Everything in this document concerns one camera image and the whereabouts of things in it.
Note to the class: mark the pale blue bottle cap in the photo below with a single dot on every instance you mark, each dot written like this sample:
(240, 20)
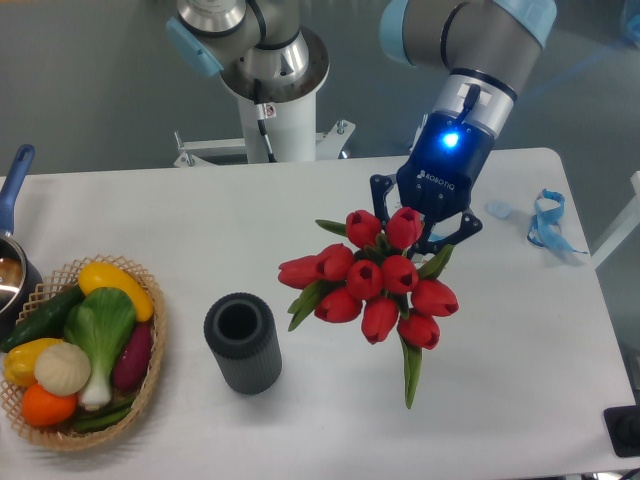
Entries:
(499, 209)

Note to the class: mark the yellow bell pepper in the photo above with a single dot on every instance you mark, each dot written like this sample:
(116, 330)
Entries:
(19, 363)

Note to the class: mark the green cucumber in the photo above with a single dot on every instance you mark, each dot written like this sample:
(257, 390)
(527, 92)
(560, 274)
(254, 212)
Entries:
(45, 321)

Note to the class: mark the red tulip bouquet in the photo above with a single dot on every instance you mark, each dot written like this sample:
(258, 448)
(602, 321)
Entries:
(371, 277)

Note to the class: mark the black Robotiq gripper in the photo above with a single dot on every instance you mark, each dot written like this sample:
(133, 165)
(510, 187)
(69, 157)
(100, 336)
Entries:
(436, 181)

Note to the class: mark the woven wicker basket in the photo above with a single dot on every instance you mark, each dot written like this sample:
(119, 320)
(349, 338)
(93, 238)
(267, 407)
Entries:
(63, 438)

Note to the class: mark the white frame at right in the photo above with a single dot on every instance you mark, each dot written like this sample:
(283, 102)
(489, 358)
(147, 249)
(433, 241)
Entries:
(619, 229)

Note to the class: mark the purple sweet potato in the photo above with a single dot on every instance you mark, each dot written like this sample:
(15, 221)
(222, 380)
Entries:
(132, 364)

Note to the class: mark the green pea pods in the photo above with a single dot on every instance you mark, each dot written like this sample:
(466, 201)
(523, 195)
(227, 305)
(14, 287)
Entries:
(103, 418)

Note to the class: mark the blue handled saucepan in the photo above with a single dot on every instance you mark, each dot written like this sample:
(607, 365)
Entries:
(19, 277)

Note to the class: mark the dark grey ribbed vase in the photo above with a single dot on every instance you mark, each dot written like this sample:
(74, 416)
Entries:
(240, 331)

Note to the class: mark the white garlic bulb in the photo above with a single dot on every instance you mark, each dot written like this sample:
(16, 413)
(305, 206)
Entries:
(62, 369)

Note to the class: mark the black device at edge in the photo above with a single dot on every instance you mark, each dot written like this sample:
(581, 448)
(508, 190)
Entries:
(623, 428)

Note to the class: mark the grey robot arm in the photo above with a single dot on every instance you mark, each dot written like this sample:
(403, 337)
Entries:
(274, 66)

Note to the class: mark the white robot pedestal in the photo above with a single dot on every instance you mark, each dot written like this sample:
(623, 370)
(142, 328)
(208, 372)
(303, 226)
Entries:
(271, 132)

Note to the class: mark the orange tangerine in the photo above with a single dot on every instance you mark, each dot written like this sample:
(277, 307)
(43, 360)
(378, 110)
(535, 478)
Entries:
(41, 408)

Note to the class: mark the green bok choy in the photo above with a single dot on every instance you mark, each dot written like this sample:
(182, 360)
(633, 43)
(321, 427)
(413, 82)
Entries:
(100, 326)

